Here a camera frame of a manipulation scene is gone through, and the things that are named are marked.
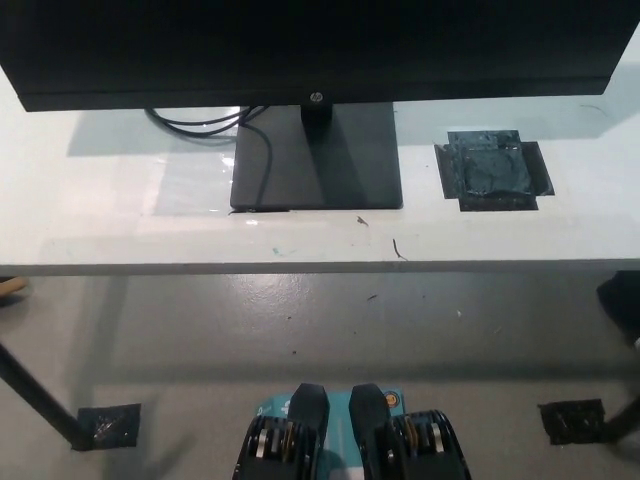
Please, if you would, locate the black teal robot body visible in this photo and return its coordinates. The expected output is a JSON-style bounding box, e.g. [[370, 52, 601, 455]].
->
[[230, 382, 472, 480]]

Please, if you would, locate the black table leg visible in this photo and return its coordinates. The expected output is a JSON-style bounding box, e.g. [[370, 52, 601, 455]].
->
[[601, 392, 640, 444], [0, 343, 90, 451]]

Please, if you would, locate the black floor tape patch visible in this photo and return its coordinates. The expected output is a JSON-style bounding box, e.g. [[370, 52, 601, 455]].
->
[[76, 402, 143, 450], [537, 397, 607, 446]]

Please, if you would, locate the black tape patch on table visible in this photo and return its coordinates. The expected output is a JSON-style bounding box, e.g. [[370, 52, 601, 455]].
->
[[433, 129, 557, 213]]

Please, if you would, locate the black monitor cable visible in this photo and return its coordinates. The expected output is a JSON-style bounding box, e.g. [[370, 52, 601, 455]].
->
[[144, 103, 274, 213]]

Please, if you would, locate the black HP computer monitor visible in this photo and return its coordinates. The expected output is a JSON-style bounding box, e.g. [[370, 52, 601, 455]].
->
[[0, 0, 634, 212]]

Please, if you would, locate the black object on floor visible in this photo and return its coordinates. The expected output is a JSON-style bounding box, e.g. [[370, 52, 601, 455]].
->
[[595, 269, 640, 350]]

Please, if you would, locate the wooden stick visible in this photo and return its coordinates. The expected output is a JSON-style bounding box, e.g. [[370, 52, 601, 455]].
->
[[0, 275, 27, 300]]

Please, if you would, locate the clear plastic tape sheet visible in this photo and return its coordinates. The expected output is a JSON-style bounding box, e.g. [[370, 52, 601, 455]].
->
[[158, 147, 237, 215]]

